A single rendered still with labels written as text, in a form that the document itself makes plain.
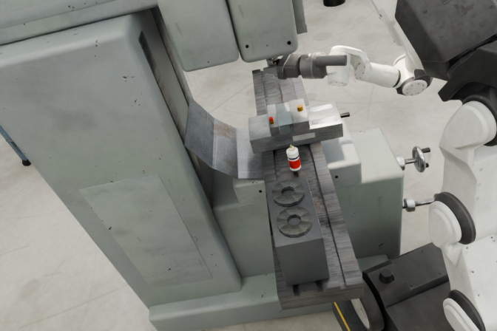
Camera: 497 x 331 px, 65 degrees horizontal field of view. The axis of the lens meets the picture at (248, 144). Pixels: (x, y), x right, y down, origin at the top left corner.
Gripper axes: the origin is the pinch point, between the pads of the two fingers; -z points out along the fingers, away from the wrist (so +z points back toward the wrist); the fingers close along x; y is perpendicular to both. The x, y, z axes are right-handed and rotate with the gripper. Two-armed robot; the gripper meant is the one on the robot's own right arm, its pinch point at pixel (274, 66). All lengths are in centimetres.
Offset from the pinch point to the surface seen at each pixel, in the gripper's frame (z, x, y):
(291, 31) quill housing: 11.0, 5.7, -15.6
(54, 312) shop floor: -138, 70, 121
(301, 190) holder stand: 22, 46, 11
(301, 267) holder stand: 25, 62, 23
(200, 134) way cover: -29.3, 16.9, 20.2
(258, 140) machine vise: -6.6, 13.4, 24.1
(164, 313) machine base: -58, 57, 103
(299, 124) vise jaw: 8.3, 6.8, 20.5
